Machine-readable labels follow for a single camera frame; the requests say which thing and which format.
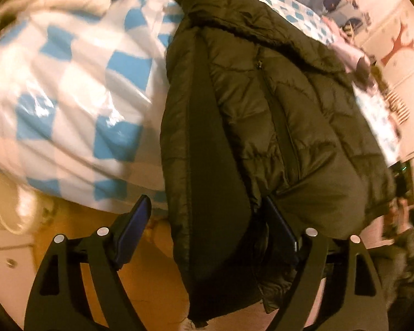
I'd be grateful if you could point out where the white cabinet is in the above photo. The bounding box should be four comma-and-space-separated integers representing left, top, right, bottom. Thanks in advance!
0, 234, 38, 318

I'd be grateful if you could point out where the pink and brown jacket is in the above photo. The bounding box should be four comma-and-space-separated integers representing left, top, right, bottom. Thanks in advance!
331, 39, 371, 83

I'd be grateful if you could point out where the red striped cloth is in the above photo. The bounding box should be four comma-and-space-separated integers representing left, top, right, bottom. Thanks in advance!
386, 90, 411, 125

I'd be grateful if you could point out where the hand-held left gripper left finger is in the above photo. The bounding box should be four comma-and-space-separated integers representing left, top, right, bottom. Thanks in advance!
23, 195, 152, 331

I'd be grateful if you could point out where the white printed bedsheet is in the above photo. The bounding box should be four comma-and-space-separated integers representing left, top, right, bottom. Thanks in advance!
354, 86, 402, 166

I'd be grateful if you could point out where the black puffer jacket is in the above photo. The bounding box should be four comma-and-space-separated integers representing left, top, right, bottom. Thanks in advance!
160, 0, 397, 326

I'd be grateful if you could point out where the blue white checkered plastic sheet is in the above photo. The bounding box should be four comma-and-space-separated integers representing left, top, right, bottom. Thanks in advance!
0, 0, 335, 211

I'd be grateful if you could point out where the black white striped item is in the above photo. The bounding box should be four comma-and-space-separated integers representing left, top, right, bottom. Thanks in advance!
341, 19, 363, 37

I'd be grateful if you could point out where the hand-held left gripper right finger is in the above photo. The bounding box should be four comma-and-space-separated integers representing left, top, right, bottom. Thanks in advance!
262, 195, 390, 331

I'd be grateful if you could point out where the pink cloth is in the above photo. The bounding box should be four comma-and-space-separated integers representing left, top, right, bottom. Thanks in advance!
322, 15, 347, 42

